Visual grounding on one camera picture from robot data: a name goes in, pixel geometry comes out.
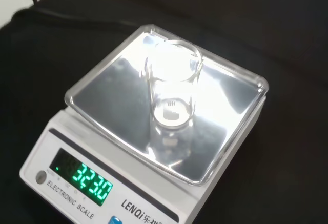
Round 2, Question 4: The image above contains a white electronic balance steel pan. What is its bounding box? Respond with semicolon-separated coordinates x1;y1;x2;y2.
19;24;270;224

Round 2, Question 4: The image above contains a black cloth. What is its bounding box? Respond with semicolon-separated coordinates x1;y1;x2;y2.
0;0;328;224

